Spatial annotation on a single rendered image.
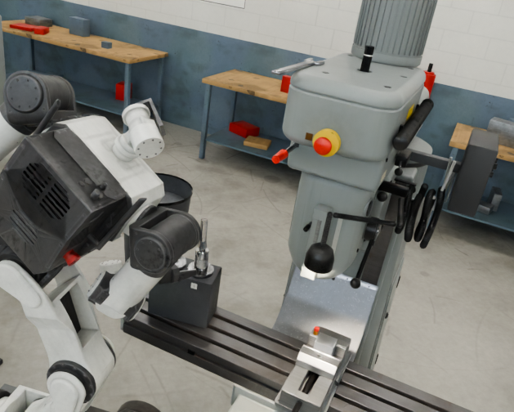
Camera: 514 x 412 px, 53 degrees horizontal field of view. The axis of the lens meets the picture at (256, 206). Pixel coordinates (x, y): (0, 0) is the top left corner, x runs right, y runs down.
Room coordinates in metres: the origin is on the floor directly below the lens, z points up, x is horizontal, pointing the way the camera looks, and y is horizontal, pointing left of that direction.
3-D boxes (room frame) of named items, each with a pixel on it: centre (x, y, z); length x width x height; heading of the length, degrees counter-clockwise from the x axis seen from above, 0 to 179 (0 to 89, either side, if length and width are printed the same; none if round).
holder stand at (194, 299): (1.48, 0.20, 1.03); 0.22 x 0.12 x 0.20; 80
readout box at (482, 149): (1.47, -0.63, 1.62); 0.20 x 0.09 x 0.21; 159
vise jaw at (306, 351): (1.23, -0.26, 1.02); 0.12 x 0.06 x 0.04; 69
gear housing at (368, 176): (1.35, -0.23, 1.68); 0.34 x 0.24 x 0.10; 159
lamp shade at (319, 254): (1.11, -0.18, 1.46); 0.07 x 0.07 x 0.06
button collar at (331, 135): (1.09, -0.13, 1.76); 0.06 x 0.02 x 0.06; 69
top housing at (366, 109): (1.32, -0.22, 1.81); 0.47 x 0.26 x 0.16; 159
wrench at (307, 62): (1.20, -0.04, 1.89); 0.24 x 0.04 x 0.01; 157
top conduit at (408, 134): (1.29, -0.36, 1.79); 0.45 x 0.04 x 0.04; 159
